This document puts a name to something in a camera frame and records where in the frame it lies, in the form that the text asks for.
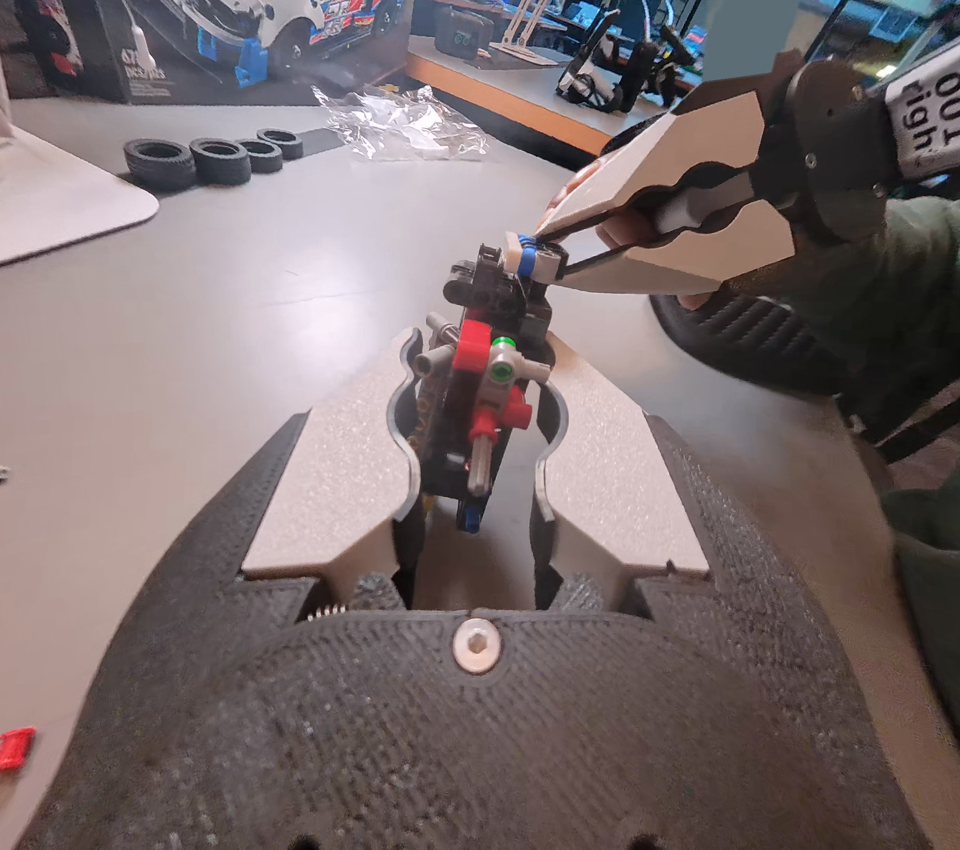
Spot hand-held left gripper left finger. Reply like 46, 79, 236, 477
240, 326, 425, 604

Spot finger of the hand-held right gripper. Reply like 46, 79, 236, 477
534, 89, 768, 245
557, 196, 798, 296

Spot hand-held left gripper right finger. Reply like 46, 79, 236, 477
531, 331, 712, 607

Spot black red lego assembly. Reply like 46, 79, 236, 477
412, 231, 571, 536

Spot black lego tyre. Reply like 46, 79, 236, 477
256, 127, 305, 161
189, 137, 252, 187
123, 139, 196, 193
236, 137, 285, 175

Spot red lego piece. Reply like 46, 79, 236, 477
0, 726, 36, 772

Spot person's right hand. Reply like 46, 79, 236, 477
562, 156, 725, 313

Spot black white device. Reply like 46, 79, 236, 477
555, 6, 702, 116

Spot wooden edged table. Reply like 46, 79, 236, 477
405, 0, 680, 155

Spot black box green lights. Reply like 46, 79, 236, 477
433, 6, 496, 61

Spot clear plastic bag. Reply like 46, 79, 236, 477
311, 83, 490, 163

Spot person's body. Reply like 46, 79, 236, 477
843, 370, 960, 649

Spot white book stand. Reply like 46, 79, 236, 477
0, 0, 160, 266

